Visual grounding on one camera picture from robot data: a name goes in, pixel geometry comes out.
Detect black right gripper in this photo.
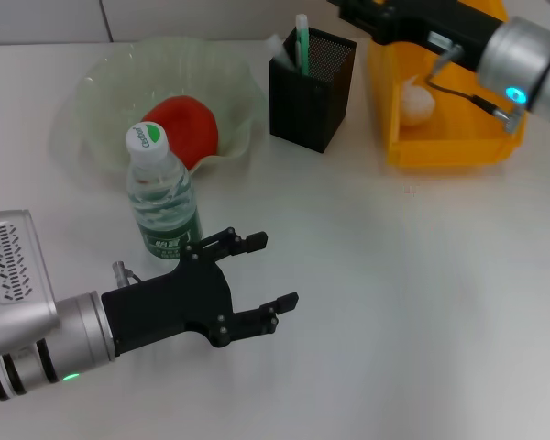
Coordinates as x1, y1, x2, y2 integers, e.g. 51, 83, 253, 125
327, 0, 510, 72

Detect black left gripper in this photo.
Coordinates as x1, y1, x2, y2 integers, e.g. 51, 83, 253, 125
100, 226, 300, 357

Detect white paper ball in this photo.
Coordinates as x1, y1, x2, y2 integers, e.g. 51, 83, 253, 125
401, 75, 436, 126

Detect clear green-label water bottle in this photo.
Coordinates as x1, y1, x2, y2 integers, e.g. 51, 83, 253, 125
125, 121, 204, 261

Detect green utility knife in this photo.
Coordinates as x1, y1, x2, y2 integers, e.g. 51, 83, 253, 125
294, 13, 311, 77

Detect grey glitter pen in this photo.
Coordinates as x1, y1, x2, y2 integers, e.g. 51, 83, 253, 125
265, 34, 299, 72

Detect black mesh pen holder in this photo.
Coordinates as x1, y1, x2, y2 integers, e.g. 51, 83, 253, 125
269, 26, 358, 154

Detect pale green wavy fruit plate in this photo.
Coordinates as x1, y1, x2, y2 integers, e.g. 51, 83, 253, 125
72, 36, 267, 174

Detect yellow plastic bin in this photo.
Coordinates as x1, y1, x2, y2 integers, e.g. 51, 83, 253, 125
366, 0, 528, 170

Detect right gripper cable with plug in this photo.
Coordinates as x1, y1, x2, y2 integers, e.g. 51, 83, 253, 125
425, 43, 526, 134

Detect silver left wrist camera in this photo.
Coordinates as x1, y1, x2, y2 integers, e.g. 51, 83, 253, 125
0, 209, 61, 357

